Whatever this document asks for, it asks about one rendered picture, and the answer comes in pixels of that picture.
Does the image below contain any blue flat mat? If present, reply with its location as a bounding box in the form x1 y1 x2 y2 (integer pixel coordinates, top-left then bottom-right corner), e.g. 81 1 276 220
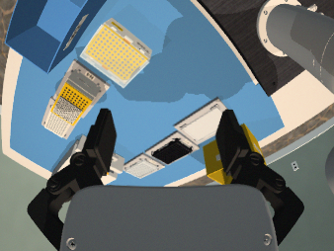
10 0 285 187

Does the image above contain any dark blue open-top bin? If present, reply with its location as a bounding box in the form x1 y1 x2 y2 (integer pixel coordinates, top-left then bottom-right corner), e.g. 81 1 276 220
5 0 107 74

